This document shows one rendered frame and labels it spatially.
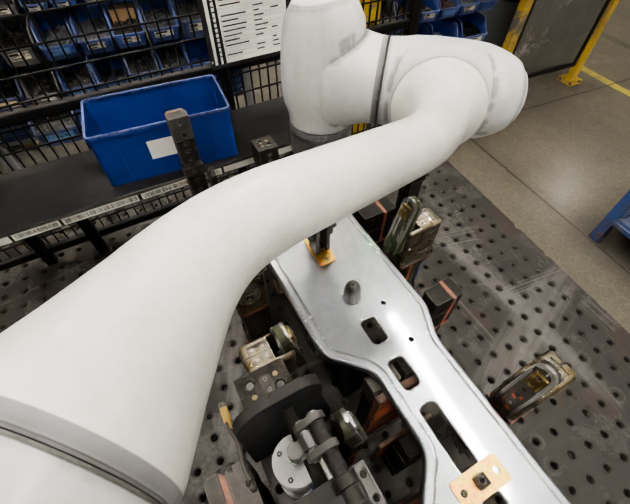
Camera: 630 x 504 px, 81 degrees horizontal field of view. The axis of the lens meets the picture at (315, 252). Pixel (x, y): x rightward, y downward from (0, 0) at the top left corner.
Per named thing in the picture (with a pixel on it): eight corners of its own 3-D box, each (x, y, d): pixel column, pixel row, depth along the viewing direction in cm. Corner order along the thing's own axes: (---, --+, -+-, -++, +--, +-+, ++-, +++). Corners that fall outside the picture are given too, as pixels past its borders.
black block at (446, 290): (439, 354, 95) (478, 294, 72) (405, 374, 92) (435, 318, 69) (419, 329, 99) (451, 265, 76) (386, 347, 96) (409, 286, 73)
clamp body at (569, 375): (506, 434, 83) (600, 381, 56) (465, 463, 80) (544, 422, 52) (477, 396, 88) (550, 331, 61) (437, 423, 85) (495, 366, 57)
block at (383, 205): (386, 277, 109) (404, 210, 87) (354, 292, 106) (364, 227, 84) (368, 254, 114) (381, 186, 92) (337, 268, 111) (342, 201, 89)
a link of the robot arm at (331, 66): (274, 133, 50) (371, 147, 48) (261, 2, 38) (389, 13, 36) (295, 93, 57) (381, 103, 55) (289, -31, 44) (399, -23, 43)
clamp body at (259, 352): (313, 421, 85) (311, 358, 56) (267, 448, 82) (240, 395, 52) (295, 386, 90) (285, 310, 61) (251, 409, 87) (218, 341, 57)
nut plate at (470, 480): (492, 452, 54) (495, 450, 53) (511, 478, 52) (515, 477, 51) (447, 484, 52) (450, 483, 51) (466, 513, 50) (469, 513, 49)
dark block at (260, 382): (304, 451, 81) (297, 388, 48) (275, 468, 79) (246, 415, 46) (294, 429, 84) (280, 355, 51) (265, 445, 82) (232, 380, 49)
